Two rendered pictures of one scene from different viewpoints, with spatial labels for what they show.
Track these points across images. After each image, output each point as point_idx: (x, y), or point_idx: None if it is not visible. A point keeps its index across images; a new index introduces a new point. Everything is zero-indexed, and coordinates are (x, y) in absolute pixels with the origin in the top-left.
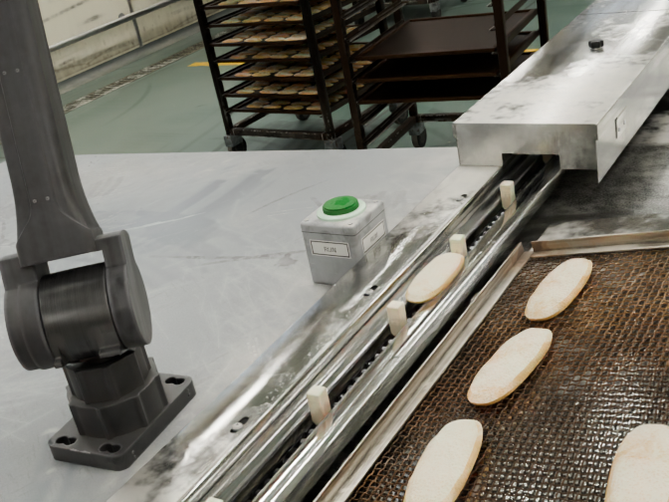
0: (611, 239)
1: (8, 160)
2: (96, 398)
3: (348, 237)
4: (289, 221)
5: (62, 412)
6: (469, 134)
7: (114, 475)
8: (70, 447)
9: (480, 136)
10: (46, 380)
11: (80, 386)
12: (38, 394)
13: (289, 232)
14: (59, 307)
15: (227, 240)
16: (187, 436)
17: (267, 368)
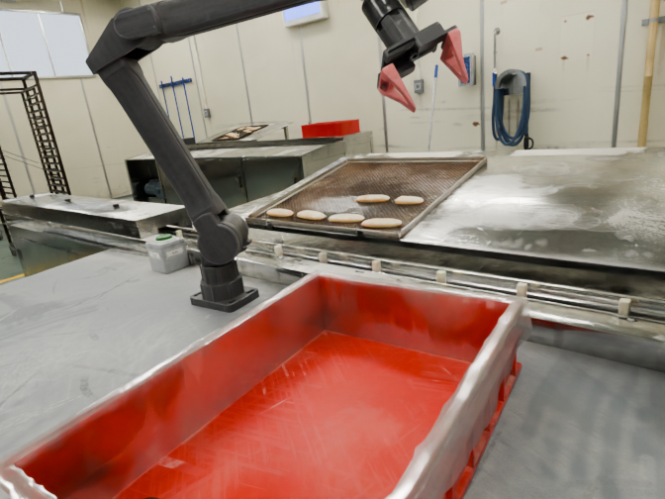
0: (266, 206)
1: (194, 171)
2: (235, 276)
3: (182, 243)
4: (89, 283)
5: (194, 316)
6: (142, 224)
7: (260, 297)
8: (239, 299)
9: (147, 223)
10: (153, 326)
11: (232, 271)
12: (165, 326)
13: (102, 282)
14: (237, 225)
15: (77, 296)
16: (277, 263)
17: (248, 256)
